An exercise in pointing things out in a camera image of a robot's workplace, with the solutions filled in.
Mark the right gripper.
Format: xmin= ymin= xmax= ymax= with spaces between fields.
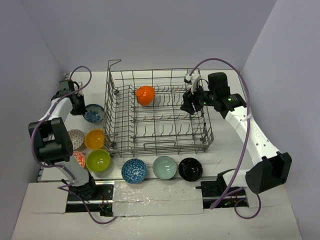
xmin=180 ymin=80 xmax=217 ymax=115

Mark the blue floral bowl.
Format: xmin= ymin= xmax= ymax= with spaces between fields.
xmin=83 ymin=103 xmax=105 ymax=124

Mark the orange bowl white inside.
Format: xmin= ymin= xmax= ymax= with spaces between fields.
xmin=135 ymin=85 xmax=156 ymax=106

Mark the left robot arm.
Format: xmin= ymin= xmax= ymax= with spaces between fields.
xmin=28 ymin=80 xmax=98 ymax=201

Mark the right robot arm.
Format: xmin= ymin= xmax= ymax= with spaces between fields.
xmin=180 ymin=72 xmax=292 ymax=196

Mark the grey patterned bowl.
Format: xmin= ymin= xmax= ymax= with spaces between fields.
xmin=67 ymin=129 xmax=85 ymax=151

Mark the yellow-orange bowl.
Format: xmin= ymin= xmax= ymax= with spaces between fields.
xmin=84 ymin=129 xmax=105 ymax=150

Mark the orange white patterned bowl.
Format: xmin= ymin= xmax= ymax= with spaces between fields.
xmin=73 ymin=151 xmax=86 ymax=168

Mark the lime green bowl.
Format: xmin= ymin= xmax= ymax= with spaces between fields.
xmin=86 ymin=149 xmax=111 ymax=172

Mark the black glossy bowl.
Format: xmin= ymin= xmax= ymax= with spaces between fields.
xmin=178 ymin=157 xmax=203 ymax=182

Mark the light teal bowl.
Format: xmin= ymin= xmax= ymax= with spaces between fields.
xmin=152 ymin=156 xmax=177 ymax=180

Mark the blue triangle pattern bowl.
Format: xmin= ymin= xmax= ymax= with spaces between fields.
xmin=121 ymin=158 xmax=148 ymax=184

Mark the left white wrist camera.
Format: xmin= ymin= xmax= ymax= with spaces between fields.
xmin=77 ymin=81 xmax=84 ymax=96

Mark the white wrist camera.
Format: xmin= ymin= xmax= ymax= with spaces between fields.
xmin=183 ymin=72 xmax=201 ymax=94
xmin=77 ymin=81 xmax=84 ymax=96

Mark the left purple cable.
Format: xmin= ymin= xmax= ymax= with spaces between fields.
xmin=31 ymin=65 xmax=118 ymax=225

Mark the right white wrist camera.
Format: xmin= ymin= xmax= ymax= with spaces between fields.
xmin=183 ymin=72 xmax=201 ymax=94

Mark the grey wire dish rack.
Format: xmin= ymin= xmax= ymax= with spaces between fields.
xmin=102 ymin=59 xmax=214 ymax=158

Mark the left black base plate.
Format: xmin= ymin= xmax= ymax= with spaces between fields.
xmin=65 ymin=181 xmax=115 ymax=217

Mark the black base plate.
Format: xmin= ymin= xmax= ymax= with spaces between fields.
xmin=195 ymin=180 xmax=249 ymax=209
xmin=65 ymin=181 xmax=115 ymax=217

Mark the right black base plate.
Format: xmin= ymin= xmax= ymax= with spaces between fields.
xmin=195 ymin=180 xmax=249 ymax=209

